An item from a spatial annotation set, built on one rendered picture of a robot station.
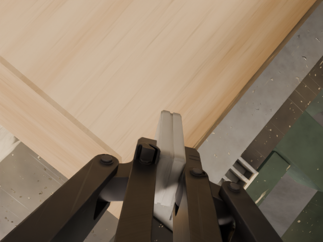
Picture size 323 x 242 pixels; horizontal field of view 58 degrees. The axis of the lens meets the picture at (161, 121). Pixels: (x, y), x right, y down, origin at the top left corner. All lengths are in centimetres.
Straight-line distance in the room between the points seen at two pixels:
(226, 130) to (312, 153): 20
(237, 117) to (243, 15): 14
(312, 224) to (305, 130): 15
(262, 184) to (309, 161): 8
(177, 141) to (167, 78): 23
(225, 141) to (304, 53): 16
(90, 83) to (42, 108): 7
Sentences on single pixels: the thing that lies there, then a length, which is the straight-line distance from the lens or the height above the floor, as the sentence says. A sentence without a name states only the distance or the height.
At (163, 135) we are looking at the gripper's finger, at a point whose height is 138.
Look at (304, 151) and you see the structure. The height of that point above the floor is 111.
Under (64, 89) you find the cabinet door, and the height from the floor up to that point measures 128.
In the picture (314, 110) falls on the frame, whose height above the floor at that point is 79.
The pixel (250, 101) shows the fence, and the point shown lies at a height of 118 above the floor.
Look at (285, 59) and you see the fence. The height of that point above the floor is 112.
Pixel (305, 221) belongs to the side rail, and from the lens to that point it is 56.
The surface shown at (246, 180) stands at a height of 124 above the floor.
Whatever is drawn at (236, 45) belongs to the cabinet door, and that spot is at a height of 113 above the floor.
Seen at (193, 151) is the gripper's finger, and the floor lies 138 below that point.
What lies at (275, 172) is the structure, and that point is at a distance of 52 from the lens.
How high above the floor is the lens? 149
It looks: 40 degrees down
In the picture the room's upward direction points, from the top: 145 degrees counter-clockwise
